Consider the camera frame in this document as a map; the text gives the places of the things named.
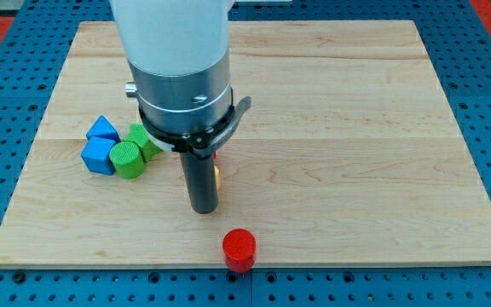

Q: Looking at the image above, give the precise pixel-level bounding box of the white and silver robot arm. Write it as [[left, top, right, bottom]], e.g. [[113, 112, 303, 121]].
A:
[[110, 0, 233, 135]]

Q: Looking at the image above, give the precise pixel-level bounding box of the blue cube block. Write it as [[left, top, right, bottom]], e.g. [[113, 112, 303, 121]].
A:
[[81, 136, 116, 176]]

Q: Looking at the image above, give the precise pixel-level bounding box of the yellow block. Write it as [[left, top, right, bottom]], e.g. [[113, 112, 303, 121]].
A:
[[214, 165, 222, 190]]

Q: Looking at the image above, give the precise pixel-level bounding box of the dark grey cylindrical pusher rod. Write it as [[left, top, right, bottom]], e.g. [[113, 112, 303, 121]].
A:
[[180, 153, 218, 214]]

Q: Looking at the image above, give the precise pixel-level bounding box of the red cylinder block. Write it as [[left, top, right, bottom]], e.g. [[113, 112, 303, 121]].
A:
[[222, 229, 257, 273]]

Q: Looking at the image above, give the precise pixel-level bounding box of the light wooden board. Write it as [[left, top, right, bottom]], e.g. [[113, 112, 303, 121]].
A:
[[0, 20, 491, 269]]

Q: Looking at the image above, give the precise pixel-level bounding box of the green angular block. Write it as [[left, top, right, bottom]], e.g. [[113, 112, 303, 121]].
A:
[[125, 124, 163, 162]]

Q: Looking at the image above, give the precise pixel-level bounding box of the green cylinder block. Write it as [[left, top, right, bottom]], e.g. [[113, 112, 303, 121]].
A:
[[109, 141, 145, 179]]

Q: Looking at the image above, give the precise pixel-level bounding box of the blue triangular prism block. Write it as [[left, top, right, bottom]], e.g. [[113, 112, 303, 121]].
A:
[[86, 115, 120, 142]]

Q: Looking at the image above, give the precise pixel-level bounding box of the black clamp ring with lever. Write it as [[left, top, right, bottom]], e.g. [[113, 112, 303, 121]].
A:
[[137, 96, 253, 159]]

